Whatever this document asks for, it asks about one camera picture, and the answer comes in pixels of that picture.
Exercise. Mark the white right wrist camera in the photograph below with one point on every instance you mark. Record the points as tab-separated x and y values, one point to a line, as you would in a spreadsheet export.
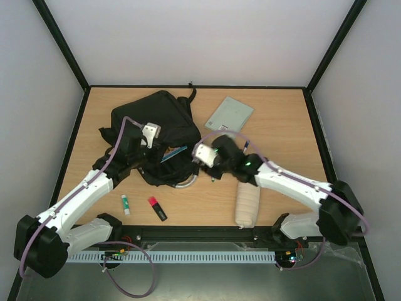
204	154

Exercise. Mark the green white glue stick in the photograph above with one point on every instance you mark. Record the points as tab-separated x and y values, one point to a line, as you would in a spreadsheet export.
126	207

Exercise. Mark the light blue cable duct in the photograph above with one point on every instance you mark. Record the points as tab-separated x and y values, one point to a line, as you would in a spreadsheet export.
176	257

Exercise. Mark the pink black highlighter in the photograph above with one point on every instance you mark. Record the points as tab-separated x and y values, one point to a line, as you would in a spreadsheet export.
157	208

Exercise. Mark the dog picture book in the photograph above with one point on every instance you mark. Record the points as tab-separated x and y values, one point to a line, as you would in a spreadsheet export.
171	152

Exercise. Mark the blue cap white marker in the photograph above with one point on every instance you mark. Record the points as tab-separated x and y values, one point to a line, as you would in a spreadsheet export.
246	146

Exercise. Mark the grey hardcover book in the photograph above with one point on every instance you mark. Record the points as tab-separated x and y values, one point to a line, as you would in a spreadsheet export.
230	115

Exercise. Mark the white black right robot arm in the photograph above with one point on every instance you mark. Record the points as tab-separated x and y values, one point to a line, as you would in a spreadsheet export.
335	211

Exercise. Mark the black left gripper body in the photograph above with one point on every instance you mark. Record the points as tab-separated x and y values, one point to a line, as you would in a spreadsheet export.
155	159

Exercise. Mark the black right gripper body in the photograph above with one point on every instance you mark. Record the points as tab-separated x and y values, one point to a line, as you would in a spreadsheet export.
206	169

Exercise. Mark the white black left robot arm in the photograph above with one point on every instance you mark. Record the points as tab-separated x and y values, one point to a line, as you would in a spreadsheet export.
44	243

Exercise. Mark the beige fabric pencil case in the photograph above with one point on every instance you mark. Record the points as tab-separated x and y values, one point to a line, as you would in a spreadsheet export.
247	205

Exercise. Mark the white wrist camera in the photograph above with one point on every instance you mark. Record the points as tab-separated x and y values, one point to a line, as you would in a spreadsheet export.
150	132
204	154

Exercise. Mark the black student backpack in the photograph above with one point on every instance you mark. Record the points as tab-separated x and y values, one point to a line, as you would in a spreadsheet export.
124	137

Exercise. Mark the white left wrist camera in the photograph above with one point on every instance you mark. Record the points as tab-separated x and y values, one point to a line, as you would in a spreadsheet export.
150	132

